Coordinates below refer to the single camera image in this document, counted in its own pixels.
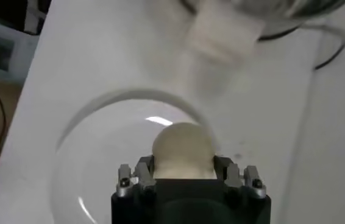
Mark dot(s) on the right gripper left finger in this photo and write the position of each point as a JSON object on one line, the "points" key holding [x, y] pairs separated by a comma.
{"points": [[143, 175]]}

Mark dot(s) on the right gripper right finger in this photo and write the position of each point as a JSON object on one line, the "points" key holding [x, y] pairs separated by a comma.
{"points": [[232, 175]]}

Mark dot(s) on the white steamed baozi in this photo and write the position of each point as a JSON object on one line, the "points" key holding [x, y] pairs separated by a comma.
{"points": [[183, 149]]}

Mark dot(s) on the white round plate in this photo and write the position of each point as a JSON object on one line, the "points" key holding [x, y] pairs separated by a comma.
{"points": [[108, 158]]}

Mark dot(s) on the cream electric cooker base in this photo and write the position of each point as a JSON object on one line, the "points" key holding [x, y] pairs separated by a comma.
{"points": [[224, 33]]}

